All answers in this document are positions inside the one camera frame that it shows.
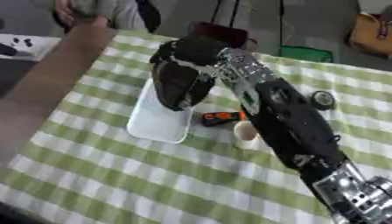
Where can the orange and black tool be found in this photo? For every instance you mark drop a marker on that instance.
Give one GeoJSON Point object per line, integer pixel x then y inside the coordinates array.
{"type": "Point", "coordinates": [220, 116]}

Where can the person's hand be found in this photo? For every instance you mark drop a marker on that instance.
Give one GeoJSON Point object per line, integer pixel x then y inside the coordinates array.
{"type": "Point", "coordinates": [63, 10]}

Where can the black round roll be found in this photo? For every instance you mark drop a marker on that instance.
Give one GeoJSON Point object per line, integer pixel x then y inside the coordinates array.
{"type": "Point", "coordinates": [323, 100]}

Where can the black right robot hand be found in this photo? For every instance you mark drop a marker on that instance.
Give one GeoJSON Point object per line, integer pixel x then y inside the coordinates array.
{"type": "Point", "coordinates": [184, 84]}

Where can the person's forearm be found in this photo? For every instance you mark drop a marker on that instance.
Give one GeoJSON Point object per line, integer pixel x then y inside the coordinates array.
{"type": "Point", "coordinates": [46, 87]}

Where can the green bag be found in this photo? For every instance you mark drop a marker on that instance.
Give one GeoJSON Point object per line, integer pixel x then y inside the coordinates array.
{"type": "Point", "coordinates": [306, 54]}

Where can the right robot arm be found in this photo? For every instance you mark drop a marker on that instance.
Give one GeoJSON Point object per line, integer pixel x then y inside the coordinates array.
{"type": "Point", "coordinates": [291, 122]}

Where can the white flat panel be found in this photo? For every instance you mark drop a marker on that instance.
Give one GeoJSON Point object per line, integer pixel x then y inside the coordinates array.
{"type": "Point", "coordinates": [43, 43]}

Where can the black thin pole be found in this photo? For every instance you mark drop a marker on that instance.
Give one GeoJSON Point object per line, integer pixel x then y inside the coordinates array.
{"type": "Point", "coordinates": [280, 23]}

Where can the white tray box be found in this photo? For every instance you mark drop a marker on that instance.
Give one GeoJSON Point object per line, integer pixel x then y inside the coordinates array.
{"type": "Point", "coordinates": [155, 125]}

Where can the white cup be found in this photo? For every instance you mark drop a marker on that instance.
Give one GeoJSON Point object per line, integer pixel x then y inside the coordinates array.
{"type": "Point", "coordinates": [248, 134]}

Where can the person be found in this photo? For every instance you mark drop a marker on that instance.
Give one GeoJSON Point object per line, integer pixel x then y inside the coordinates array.
{"type": "Point", "coordinates": [125, 13]}

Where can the tan bag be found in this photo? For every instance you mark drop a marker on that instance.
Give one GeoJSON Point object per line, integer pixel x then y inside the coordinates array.
{"type": "Point", "coordinates": [368, 35]}

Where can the black tripod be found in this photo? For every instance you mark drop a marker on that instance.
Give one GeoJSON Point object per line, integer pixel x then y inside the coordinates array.
{"type": "Point", "coordinates": [224, 11]}

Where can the dark red box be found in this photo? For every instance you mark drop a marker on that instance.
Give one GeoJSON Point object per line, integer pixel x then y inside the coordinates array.
{"type": "Point", "coordinates": [224, 32]}

